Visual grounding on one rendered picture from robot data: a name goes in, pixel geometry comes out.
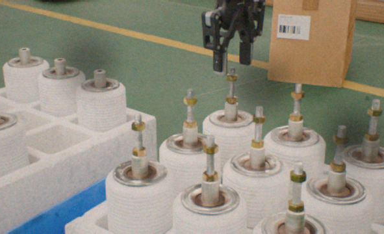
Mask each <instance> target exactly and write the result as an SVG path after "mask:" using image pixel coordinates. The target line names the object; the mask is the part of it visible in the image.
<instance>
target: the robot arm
mask: <svg viewBox="0 0 384 234"><path fill-rule="evenodd" d="M264 8H265V0H216V4H215V8H214V10H213V11H211V12H206V11H204V12H202V15H201V20H202V29H203V47H204V49H208V50H211V51H212V52H213V70H214V73H215V74H217V75H222V76H223V75H226V74H227V53H226V51H227V48H228V45H229V41H230V39H232V38H233V37H234V34H235V31H238V33H239V35H240V39H241V40H242V41H241V42H239V63H240V64H243V65H247V66H249V65H251V64H252V58H253V43H254V41H255V40H256V37H257V36H261V35H262V27H263V21H264ZM254 21H256V22H257V28H256V29H255V23H254ZM220 28H222V29H223V30H226V31H227V32H224V31H221V30H220ZM210 36H212V38H213V39H212V41H210ZM220 37H223V38H224V39H223V41H222V44H220Z"/></svg>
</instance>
